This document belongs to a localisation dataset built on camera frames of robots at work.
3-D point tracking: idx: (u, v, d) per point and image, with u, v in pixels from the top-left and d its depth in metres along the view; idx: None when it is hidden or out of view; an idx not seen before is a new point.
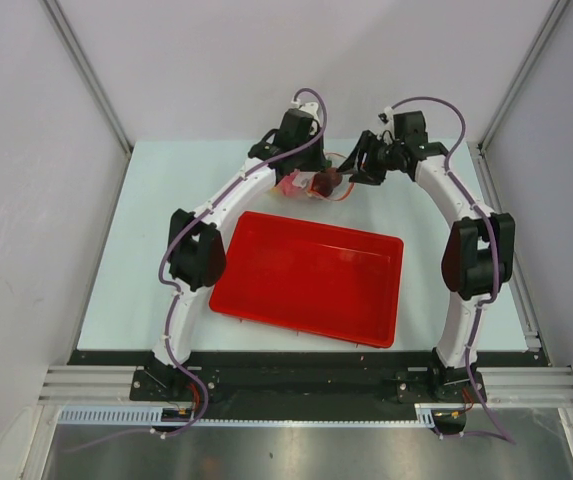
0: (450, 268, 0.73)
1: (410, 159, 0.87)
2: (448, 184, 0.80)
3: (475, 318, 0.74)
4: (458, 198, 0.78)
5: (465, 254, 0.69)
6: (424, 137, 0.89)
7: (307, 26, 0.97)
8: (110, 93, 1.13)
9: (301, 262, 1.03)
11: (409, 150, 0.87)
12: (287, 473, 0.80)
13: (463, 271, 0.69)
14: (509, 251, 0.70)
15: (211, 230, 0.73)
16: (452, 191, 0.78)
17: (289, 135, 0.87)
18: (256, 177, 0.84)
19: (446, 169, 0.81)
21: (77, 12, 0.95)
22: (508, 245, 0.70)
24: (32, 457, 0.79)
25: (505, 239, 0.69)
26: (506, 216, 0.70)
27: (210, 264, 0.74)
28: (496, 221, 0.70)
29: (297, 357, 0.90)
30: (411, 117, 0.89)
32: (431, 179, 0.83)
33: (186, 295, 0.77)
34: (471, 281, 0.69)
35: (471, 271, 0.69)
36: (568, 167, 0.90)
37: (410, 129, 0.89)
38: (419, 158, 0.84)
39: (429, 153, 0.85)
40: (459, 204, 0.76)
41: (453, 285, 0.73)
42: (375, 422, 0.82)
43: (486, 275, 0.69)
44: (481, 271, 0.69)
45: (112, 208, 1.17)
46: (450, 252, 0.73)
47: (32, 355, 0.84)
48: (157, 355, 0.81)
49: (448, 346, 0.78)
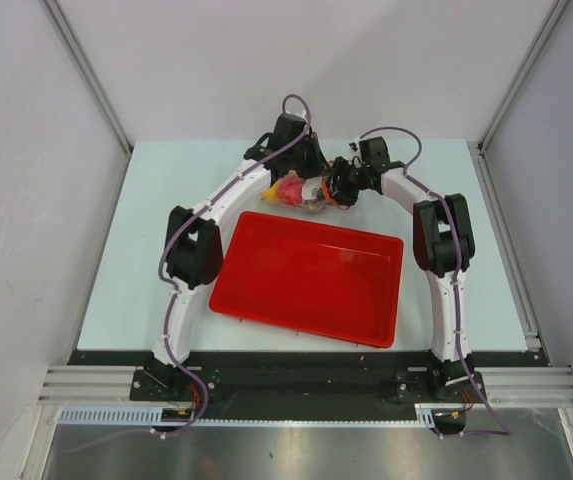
0: (420, 251, 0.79)
1: (376, 178, 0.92)
2: (405, 180, 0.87)
3: (455, 297, 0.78)
4: (419, 194, 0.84)
5: (427, 231, 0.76)
6: (387, 158, 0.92)
7: (306, 26, 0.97)
8: (109, 92, 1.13)
9: (301, 262, 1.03)
11: (373, 171, 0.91)
12: (287, 473, 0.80)
13: (430, 249, 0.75)
14: (467, 226, 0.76)
15: (210, 226, 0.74)
16: (409, 185, 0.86)
17: (283, 140, 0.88)
18: (253, 177, 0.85)
19: (404, 172, 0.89)
21: (76, 11, 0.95)
22: (466, 222, 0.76)
24: (33, 457, 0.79)
25: (461, 216, 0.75)
26: (459, 196, 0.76)
27: (208, 262, 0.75)
28: (450, 201, 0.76)
29: (297, 357, 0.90)
30: (373, 141, 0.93)
32: (394, 186, 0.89)
33: (184, 294, 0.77)
34: (439, 257, 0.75)
35: (437, 248, 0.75)
36: (568, 166, 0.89)
37: (374, 152, 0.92)
38: (380, 173, 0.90)
39: (389, 168, 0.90)
40: (417, 195, 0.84)
41: (426, 265, 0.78)
42: (375, 422, 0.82)
43: (451, 251, 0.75)
44: (447, 247, 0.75)
45: (112, 208, 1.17)
46: (416, 235, 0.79)
47: (32, 355, 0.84)
48: (156, 354, 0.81)
49: (440, 340, 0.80)
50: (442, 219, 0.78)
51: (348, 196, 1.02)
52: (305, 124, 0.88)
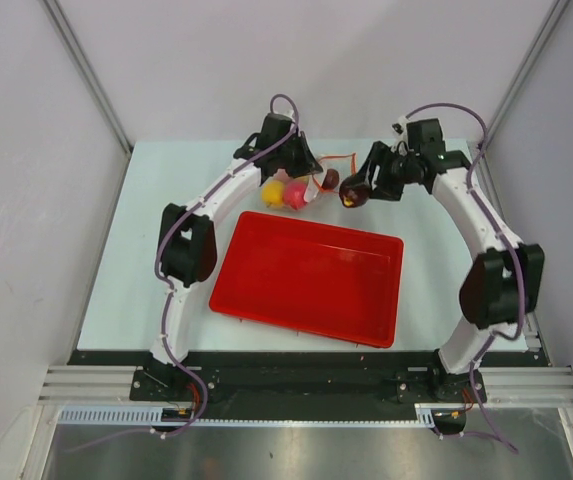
0: (469, 296, 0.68)
1: (428, 171, 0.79)
2: (467, 199, 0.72)
3: (486, 343, 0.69)
4: (486, 229, 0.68)
5: (487, 286, 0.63)
6: (441, 144, 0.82)
7: (306, 25, 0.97)
8: (109, 92, 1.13)
9: (301, 262, 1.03)
11: (427, 160, 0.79)
12: (287, 473, 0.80)
13: (485, 303, 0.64)
14: (534, 288, 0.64)
15: (204, 221, 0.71)
16: (475, 214, 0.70)
17: (271, 139, 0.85)
18: (244, 175, 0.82)
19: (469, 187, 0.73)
21: (76, 11, 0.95)
22: (535, 281, 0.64)
24: (32, 457, 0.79)
25: (533, 274, 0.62)
26: (535, 249, 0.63)
27: (202, 258, 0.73)
28: (524, 254, 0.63)
29: (297, 357, 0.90)
30: (427, 125, 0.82)
32: (452, 198, 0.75)
33: (179, 292, 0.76)
34: (492, 312, 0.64)
35: (493, 303, 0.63)
36: (570, 167, 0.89)
37: (426, 138, 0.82)
38: (438, 172, 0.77)
39: (450, 165, 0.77)
40: (483, 234, 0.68)
41: (472, 314, 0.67)
42: (374, 422, 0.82)
43: (508, 307, 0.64)
44: (505, 302, 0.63)
45: (112, 208, 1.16)
46: (473, 280, 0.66)
47: (32, 355, 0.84)
48: (154, 354, 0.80)
49: (453, 355, 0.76)
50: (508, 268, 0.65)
51: (390, 191, 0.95)
52: (292, 122, 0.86)
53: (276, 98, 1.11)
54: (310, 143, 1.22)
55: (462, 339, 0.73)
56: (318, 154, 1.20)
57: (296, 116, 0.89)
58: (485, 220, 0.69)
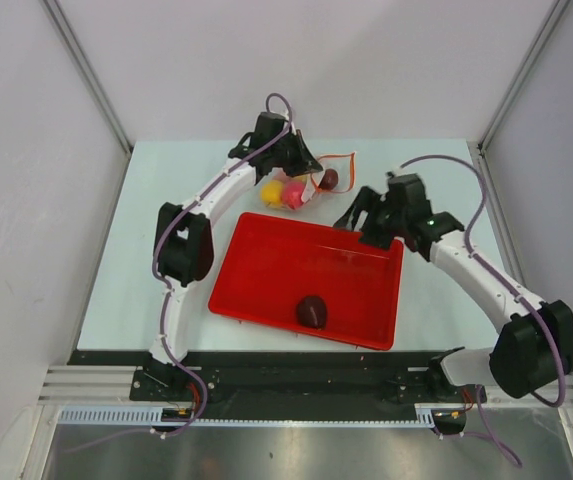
0: (500, 369, 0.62)
1: (420, 236, 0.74)
2: (474, 264, 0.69)
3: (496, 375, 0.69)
4: (501, 293, 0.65)
5: (527, 361, 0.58)
6: (428, 206, 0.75)
7: (306, 25, 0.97)
8: (109, 91, 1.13)
9: (300, 263, 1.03)
11: (418, 228, 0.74)
12: (287, 473, 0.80)
13: (525, 381, 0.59)
14: (570, 344, 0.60)
15: (201, 219, 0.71)
16: (488, 280, 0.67)
17: (264, 137, 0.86)
18: (239, 174, 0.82)
19: (469, 250, 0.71)
21: (76, 12, 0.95)
22: (571, 336, 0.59)
24: (32, 457, 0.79)
25: (565, 334, 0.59)
26: (559, 305, 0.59)
27: (200, 258, 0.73)
28: (553, 316, 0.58)
29: (297, 357, 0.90)
30: (411, 186, 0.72)
32: (454, 263, 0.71)
33: (178, 292, 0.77)
34: (535, 385, 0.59)
35: (535, 377, 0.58)
36: (570, 167, 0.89)
37: (412, 200, 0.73)
38: (433, 239, 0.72)
39: (442, 230, 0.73)
40: (502, 300, 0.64)
41: (506, 384, 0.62)
42: (375, 422, 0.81)
43: (548, 375, 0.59)
44: (545, 373, 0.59)
45: (112, 208, 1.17)
46: (502, 357, 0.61)
47: (32, 355, 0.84)
48: (154, 355, 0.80)
49: (458, 370, 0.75)
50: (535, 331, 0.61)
51: None
52: (286, 122, 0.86)
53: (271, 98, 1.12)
54: (310, 143, 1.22)
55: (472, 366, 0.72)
56: (318, 154, 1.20)
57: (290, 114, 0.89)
58: (499, 283, 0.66)
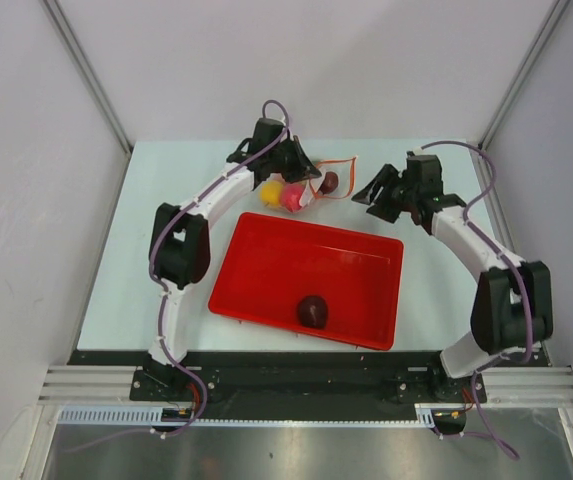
0: (479, 325, 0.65)
1: (425, 214, 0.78)
2: (466, 229, 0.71)
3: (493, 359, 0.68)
4: (485, 253, 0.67)
5: (496, 310, 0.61)
6: (439, 187, 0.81)
7: (306, 25, 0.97)
8: (109, 91, 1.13)
9: (300, 263, 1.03)
11: (424, 203, 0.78)
12: (287, 473, 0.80)
13: (496, 330, 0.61)
14: (546, 305, 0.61)
15: (198, 220, 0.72)
16: (474, 239, 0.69)
17: (263, 143, 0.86)
18: (237, 177, 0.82)
19: (464, 216, 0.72)
21: (76, 11, 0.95)
22: (546, 298, 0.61)
24: (32, 457, 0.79)
25: (540, 291, 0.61)
26: (538, 265, 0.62)
27: (197, 259, 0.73)
28: (529, 271, 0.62)
29: (297, 357, 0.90)
30: (426, 164, 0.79)
32: (449, 230, 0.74)
33: (174, 294, 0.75)
34: (506, 340, 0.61)
35: (505, 328, 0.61)
36: (570, 167, 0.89)
37: (426, 180, 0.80)
38: (434, 211, 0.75)
39: (445, 205, 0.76)
40: (484, 255, 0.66)
41: (483, 342, 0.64)
42: (374, 422, 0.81)
43: (521, 332, 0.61)
44: (517, 327, 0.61)
45: (112, 208, 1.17)
46: (478, 311, 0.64)
47: (32, 355, 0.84)
48: (153, 356, 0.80)
49: (456, 362, 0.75)
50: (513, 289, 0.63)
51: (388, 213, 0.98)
52: (284, 127, 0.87)
53: (268, 104, 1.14)
54: (310, 144, 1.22)
55: (467, 354, 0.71)
56: (318, 154, 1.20)
57: (287, 121, 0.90)
58: (485, 244, 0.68)
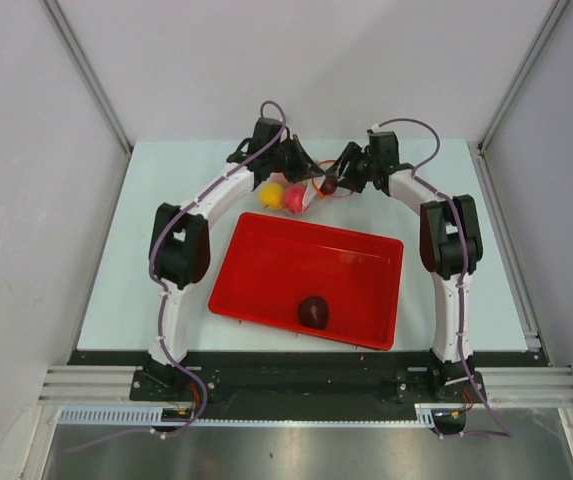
0: (426, 253, 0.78)
1: (383, 180, 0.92)
2: (412, 182, 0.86)
3: (460, 300, 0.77)
4: (426, 196, 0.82)
5: (434, 232, 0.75)
6: (396, 157, 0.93)
7: (306, 25, 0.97)
8: (109, 91, 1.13)
9: (299, 263, 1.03)
11: (382, 171, 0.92)
12: (287, 473, 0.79)
13: (437, 249, 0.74)
14: (475, 227, 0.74)
15: (198, 220, 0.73)
16: (416, 185, 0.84)
17: (263, 143, 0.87)
18: (237, 178, 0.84)
19: (412, 173, 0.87)
21: (76, 11, 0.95)
22: (474, 222, 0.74)
24: (32, 457, 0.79)
25: (469, 216, 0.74)
26: (467, 196, 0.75)
27: (197, 259, 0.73)
28: (458, 202, 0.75)
29: (297, 357, 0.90)
30: (384, 139, 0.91)
32: (401, 187, 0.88)
33: (174, 295, 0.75)
34: (446, 259, 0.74)
35: (444, 248, 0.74)
36: (569, 165, 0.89)
37: (383, 151, 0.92)
38: (389, 173, 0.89)
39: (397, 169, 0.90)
40: (424, 196, 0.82)
41: (432, 267, 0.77)
42: (374, 422, 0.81)
43: (458, 252, 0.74)
44: (454, 249, 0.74)
45: (112, 207, 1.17)
46: (423, 239, 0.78)
47: (32, 355, 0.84)
48: (154, 356, 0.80)
49: (441, 340, 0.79)
50: (450, 220, 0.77)
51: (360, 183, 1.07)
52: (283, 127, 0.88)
53: (266, 105, 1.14)
54: (310, 144, 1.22)
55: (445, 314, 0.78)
56: (318, 155, 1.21)
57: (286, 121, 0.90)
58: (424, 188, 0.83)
